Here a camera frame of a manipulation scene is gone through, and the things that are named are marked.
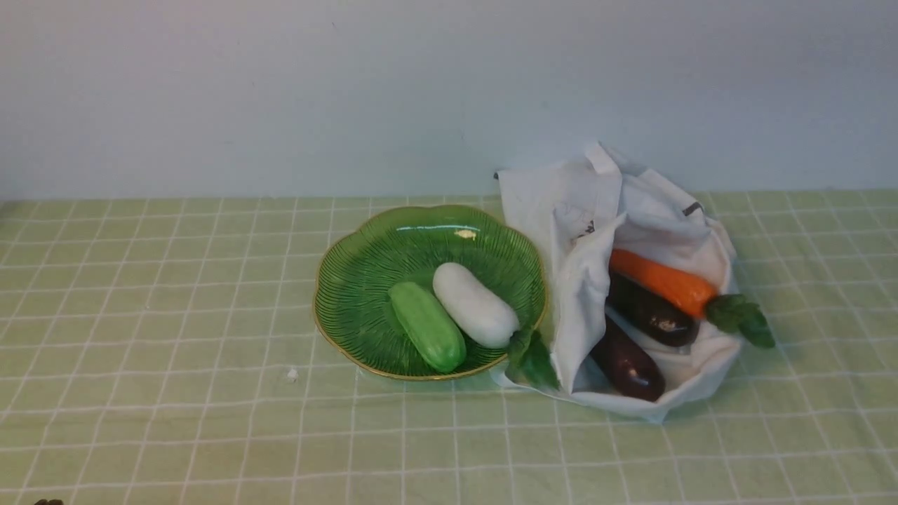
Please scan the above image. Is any green checkered tablecloth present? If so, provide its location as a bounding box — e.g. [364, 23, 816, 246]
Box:
[1, 189, 897, 504]

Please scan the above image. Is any dark purple eggplant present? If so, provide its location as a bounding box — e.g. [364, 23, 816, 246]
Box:
[607, 271, 699, 348]
[589, 316, 666, 403]

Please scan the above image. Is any green glass plate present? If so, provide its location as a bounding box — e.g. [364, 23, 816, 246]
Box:
[314, 204, 549, 382]

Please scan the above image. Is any white radish with leaves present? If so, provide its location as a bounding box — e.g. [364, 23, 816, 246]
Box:
[432, 262, 559, 390]

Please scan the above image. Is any orange carrot with leaves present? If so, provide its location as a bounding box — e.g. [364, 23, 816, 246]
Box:
[609, 249, 776, 349]

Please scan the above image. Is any white cloth bag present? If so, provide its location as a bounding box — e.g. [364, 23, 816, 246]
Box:
[497, 144, 743, 423]

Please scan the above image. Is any green cucumber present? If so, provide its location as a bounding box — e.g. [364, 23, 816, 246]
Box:
[388, 281, 467, 374]

